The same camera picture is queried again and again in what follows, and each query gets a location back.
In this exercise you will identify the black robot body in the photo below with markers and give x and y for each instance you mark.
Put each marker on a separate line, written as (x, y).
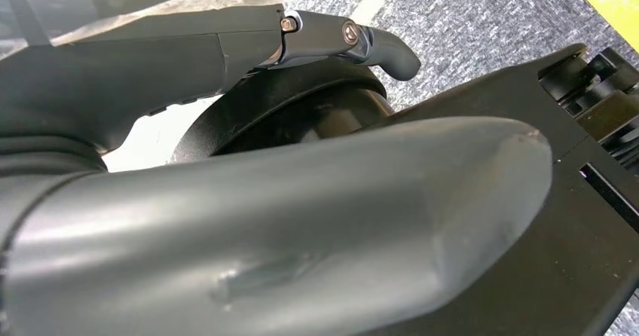
(549, 274)

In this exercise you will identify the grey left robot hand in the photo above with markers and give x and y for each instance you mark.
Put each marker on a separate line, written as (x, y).
(249, 224)

